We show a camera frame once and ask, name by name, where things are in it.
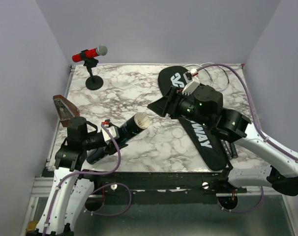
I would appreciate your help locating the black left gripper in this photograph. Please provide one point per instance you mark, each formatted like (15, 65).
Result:
(111, 150)

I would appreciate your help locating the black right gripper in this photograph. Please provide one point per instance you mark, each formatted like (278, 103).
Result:
(167, 104)

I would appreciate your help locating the white shuttlecock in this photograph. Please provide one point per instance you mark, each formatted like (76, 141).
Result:
(142, 120)

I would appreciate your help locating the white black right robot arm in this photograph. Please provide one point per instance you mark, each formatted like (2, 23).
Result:
(206, 109)

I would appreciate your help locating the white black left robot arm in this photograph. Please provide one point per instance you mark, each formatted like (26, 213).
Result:
(71, 185)

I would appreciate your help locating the white badminton racket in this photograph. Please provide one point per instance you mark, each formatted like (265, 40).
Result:
(227, 88)

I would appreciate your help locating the clear tube lid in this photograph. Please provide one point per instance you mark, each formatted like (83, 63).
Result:
(177, 133)

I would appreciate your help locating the black racket bag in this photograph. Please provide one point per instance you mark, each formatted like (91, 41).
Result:
(215, 160)

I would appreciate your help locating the brown wooden metronome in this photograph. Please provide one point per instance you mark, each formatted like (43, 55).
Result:
(66, 110)

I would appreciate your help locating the red microphone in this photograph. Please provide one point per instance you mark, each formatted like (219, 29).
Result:
(90, 54)

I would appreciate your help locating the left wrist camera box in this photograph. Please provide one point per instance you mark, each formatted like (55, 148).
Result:
(109, 131)

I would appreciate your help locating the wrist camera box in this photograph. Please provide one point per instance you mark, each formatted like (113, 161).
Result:
(109, 131)
(192, 82)

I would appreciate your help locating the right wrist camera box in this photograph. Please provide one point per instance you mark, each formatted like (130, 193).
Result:
(192, 82)

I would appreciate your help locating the aluminium frame rail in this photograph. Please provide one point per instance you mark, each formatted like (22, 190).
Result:
(42, 187)

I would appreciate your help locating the black table edge rail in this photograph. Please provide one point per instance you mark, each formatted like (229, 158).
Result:
(217, 182)

